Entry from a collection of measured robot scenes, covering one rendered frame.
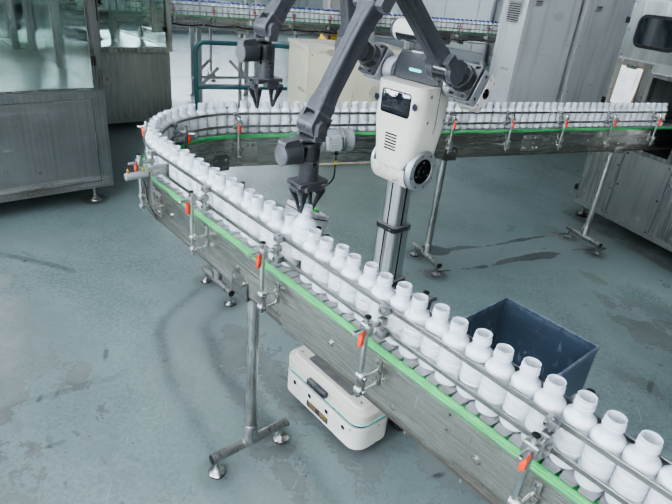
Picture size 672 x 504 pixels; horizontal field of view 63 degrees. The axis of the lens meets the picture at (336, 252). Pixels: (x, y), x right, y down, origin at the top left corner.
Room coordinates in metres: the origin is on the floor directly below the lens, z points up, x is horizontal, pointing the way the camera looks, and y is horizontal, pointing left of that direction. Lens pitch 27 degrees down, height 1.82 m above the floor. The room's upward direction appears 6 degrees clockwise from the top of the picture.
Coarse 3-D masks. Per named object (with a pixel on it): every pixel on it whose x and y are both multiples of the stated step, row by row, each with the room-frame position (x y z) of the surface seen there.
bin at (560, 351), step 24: (480, 312) 1.41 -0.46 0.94; (504, 312) 1.50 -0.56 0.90; (528, 312) 1.44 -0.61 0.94; (504, 336) 1.48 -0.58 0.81; (528, 336) 1.43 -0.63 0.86; (552, 336) 1.37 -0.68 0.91; (576, 336) 1.33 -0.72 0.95; (552, 360) 1.36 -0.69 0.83; (576, 360) 1.31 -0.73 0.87; (576, 384) 1.24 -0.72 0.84
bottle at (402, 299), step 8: (400, 288) 1.13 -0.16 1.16; (408, 288) 1.13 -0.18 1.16; (392, 296) 1.15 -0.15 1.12; (400, 296) 1.13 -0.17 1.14; (408, 296) 1.13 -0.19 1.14; (392, 304) 1.13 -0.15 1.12; (400, 304) 1.12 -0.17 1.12; (408, 304) 1.12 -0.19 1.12; (400, 312) 1.11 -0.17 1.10; (392, 320) 1.12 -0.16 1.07; (400, 320) 1.11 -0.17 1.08; (392, 328) 1.12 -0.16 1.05; (400, 328) 1.11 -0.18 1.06; (400, 336) 1.11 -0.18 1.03; (392, 344) 1.12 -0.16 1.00
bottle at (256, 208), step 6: (252, 198) 1.60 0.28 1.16; (258, 198) 1.63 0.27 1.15; (252, 204) 1.60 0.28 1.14; (258, 204) 1.59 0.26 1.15; (252, 210) 1.59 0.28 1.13; (258, 210) 1.59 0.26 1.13; (258, 216) 1.58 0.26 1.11; (252, 222) 1.58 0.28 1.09; (252, 228) 1.58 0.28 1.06; (258, 228) 1.58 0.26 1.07; (252, 234) 1.58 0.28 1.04; (258, 234) 1.58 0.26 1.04; (252, 240) 1.58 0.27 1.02
